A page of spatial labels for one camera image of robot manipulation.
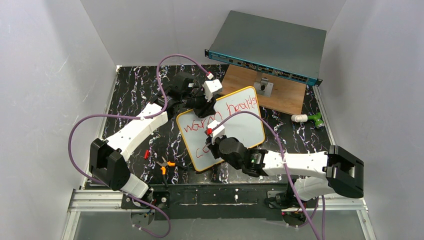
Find orange framed whiteboard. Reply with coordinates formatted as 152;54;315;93
176;86;266;172

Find red marker cap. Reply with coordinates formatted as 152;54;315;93
143;149;150;160

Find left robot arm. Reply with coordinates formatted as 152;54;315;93
88;72;223;199

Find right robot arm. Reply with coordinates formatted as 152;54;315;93
206;135;365;201

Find black whiteboard clip left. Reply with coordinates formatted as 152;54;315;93
212;165;219;174

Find wooden board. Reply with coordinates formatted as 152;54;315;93
222;65;306;115

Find white and green pipe fitting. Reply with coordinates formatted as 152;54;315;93
290;112;325;128

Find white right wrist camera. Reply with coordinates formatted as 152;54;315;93
205;120;225;145

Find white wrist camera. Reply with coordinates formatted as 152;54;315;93
205;120;225;145
201;72;223;102

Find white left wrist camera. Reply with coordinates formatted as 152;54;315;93
201;72;223;102

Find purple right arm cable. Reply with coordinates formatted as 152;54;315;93
213;110;327;240

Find orange handled pliers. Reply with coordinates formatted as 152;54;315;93
155;157;188;188

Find metal bracket on board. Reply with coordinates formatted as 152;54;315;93
253;72;274;97

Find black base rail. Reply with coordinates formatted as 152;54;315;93
142;182;288;221

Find grey network switch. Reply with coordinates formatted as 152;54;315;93
204;10;327;87

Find aluminium frame rail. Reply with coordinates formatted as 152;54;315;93
63;189;376;240

